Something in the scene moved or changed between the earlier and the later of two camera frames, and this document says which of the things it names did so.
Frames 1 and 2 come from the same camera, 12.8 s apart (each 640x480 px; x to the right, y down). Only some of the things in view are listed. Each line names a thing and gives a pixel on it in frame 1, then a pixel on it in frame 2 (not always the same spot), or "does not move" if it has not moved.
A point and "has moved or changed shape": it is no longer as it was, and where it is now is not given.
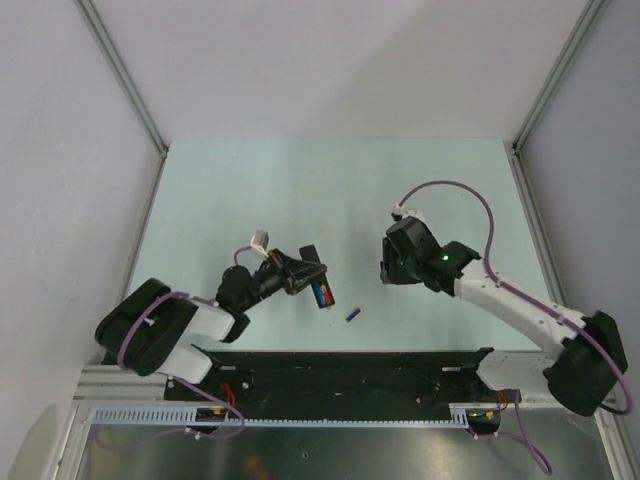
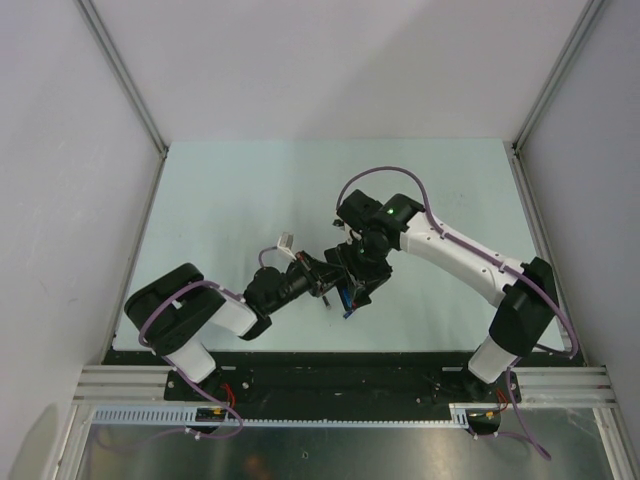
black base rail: [348, 377] does not move
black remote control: [321, 285] has moved or changed shape
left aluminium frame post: [132, 86] does not move
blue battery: [320, 293] has moved or changed shape
